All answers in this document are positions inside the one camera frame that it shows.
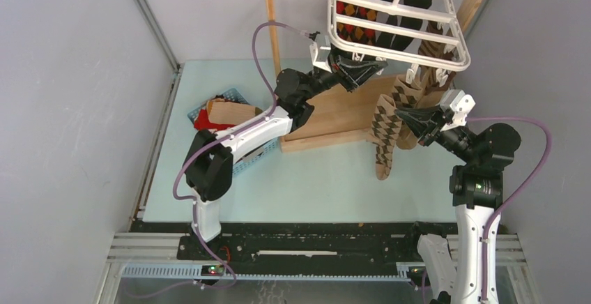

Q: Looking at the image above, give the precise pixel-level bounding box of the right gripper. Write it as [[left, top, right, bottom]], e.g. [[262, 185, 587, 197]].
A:
[[396, 101, 477, 163]]

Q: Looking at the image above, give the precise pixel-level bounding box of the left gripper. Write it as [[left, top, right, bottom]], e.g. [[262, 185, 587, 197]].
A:
[[299, 42, 387, 102]]

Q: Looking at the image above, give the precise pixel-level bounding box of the brown argyle sock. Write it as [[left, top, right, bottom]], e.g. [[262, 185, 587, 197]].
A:
[[367, 94, 402, 181], [391, 75, 424, 108]]

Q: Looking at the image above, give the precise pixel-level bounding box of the plain brown sock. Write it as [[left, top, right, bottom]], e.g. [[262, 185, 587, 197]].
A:
[[396, 76, 452, 150]]

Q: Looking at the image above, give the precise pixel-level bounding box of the brown striped sock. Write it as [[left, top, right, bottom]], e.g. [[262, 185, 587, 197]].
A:
[[417, 21, 454, 61]]

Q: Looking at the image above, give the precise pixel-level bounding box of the white plastic clip hanger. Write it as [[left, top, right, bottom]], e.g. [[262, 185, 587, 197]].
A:
[[328, 0, 471, 84]]

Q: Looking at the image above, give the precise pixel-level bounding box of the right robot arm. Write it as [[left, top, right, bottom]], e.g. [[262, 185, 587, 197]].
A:
[[395, 107, 521, 303]]

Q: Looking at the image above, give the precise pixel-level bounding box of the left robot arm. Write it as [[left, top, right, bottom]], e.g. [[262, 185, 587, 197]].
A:
[[183, 52, 388, 260]]

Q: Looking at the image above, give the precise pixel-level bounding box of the wooden hanger rack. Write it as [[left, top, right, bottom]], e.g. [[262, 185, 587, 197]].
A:
[[265, 0, 484, 153]]

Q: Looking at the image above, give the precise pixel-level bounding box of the red yellow argyle sock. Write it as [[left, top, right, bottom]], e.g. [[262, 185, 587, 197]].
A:
[[337, 1, 377, 45]]

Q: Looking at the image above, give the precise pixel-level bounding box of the black sock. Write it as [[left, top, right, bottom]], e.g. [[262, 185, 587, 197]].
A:
[[374, 0, 433, 54]]

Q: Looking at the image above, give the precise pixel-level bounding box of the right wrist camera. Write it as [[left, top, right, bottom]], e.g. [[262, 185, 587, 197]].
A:
[[439, 89, 475, 132]]

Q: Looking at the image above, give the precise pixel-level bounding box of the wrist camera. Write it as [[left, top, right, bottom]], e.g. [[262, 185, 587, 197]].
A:
[[309, 31, 332, 73], [439, 89, 475, 132]]

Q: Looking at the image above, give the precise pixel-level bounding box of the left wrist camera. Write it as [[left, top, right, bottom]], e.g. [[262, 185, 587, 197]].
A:
[[309, 31, 332, 73]]

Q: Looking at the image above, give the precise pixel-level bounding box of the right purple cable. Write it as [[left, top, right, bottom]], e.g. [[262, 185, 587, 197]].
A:
[[466, 116, 554, 304]]

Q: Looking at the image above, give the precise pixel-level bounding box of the purple cable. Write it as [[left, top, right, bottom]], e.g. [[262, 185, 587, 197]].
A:
[[466, 116, 554, 304], [171, 22, 319, 291]]

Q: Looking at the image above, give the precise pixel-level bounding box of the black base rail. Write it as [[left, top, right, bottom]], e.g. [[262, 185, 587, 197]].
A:
[[176, 222, 456, 277]]

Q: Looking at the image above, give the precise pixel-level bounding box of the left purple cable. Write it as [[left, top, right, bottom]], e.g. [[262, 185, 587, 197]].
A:
[[171, 22, 319, 291]]

